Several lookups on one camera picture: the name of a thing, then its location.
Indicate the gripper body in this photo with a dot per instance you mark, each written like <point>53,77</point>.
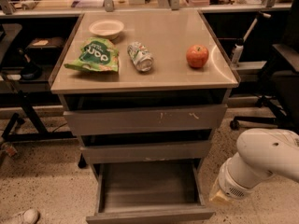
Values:
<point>231,184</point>

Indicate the grey drawer cabinet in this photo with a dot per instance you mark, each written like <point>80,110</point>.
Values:
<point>167,35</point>

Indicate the grey top drawer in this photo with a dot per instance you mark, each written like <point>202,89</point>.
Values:
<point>112,113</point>

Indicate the grey bottom drawer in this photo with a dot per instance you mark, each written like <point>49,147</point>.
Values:
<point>155,192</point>

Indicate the white sneaker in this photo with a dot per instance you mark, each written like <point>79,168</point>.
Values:
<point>29,216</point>

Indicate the grey middle drawer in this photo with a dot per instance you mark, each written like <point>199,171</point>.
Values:
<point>132,147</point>

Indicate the white paper bowl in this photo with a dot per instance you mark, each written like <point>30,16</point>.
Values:
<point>109,29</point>

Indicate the red apple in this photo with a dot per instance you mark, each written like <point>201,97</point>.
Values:
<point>197,56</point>

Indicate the black table frame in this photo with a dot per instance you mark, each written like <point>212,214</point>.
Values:
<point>9,32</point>

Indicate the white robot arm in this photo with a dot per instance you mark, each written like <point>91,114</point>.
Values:
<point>261,154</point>

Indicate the crushed soda can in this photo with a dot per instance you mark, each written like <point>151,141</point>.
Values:
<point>140,56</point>

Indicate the grey drawer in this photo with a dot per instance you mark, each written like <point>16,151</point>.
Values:
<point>155,192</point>
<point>132,147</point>
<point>112,113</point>

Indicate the green chip bag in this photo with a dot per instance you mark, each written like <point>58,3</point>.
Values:
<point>97,55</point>

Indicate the black office chair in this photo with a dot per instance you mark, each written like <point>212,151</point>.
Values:
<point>279,80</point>

